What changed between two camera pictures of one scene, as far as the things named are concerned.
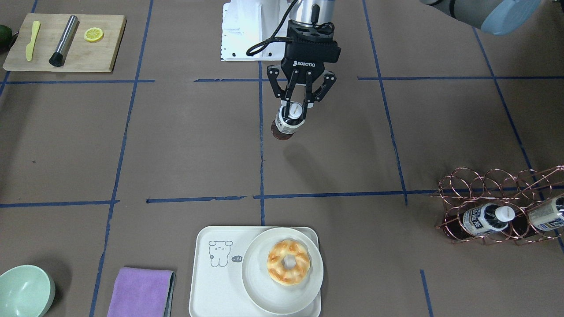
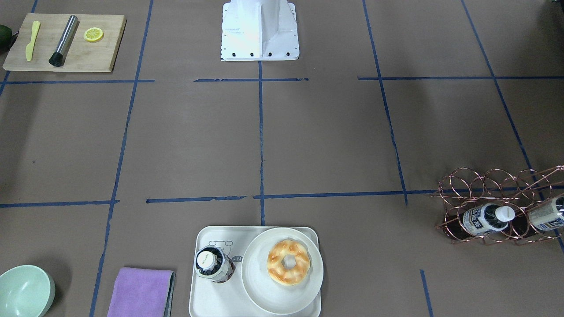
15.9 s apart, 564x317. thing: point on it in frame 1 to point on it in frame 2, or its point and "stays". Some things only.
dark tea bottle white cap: (283, 128) to (212, 262)
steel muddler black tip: (58, 58) stays
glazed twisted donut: (291, 276) stays
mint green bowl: (26, 291) stays
